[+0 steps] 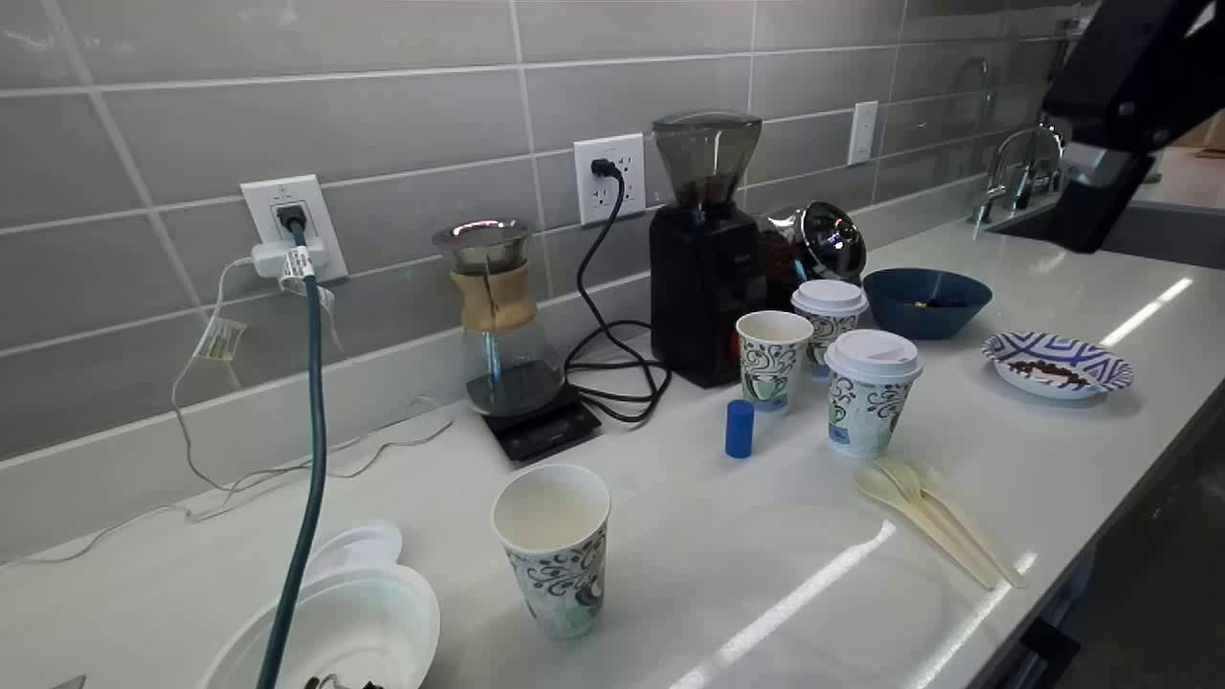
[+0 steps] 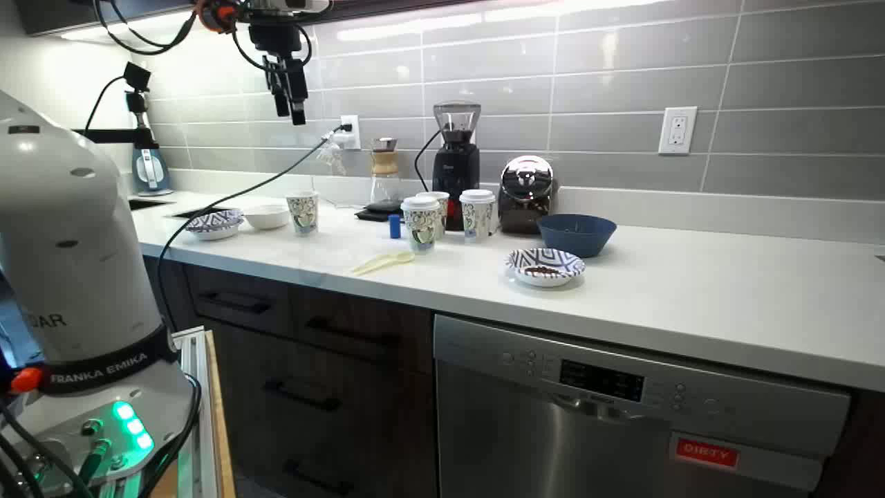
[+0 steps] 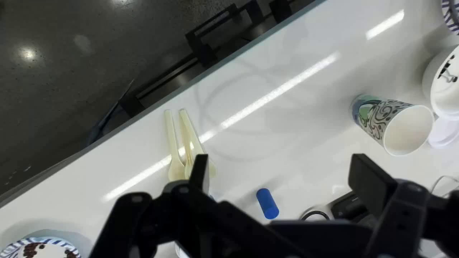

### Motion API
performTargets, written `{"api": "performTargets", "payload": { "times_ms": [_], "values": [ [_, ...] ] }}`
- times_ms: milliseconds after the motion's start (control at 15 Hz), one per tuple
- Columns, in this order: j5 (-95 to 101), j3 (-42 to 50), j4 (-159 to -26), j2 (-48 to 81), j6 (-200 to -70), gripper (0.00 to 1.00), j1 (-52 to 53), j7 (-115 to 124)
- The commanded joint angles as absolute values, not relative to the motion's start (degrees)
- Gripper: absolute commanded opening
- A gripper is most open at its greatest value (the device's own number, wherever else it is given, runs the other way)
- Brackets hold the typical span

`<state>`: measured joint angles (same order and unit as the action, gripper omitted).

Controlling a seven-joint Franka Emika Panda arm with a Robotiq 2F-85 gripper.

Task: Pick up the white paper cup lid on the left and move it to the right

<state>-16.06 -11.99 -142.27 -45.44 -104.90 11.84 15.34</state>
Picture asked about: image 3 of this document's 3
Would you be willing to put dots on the flat black scale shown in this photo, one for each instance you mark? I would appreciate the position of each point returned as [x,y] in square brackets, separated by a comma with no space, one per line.
[342,205]

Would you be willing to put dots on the white paper cup lid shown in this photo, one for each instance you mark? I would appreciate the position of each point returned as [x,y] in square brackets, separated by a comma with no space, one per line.
[446,133]

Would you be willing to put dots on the cream plastic tongs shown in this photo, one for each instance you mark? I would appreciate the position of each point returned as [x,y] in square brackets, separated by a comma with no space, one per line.
[191,136]

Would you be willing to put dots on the blue patterned ceramic plate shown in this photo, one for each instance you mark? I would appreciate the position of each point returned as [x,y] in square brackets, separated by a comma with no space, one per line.
[38,249]
[452,14]

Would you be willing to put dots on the dark wood drawer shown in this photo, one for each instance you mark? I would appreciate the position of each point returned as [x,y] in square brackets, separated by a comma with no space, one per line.
[215,26]
[158,83]

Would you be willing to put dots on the white ceramic bowl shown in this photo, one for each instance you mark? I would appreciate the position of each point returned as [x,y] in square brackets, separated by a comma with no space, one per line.
[439,95]

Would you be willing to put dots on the open patterned paper cup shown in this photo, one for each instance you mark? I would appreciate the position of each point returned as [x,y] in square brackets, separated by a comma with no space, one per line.
[377,116]

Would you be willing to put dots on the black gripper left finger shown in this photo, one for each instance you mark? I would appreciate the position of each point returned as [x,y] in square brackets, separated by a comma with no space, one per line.
[144,224]

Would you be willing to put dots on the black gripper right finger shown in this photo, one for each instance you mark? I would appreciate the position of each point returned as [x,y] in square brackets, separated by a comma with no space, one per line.
[406,215]

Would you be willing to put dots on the small blue cylinder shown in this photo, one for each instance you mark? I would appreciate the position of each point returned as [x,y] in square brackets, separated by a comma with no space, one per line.
[267,202]

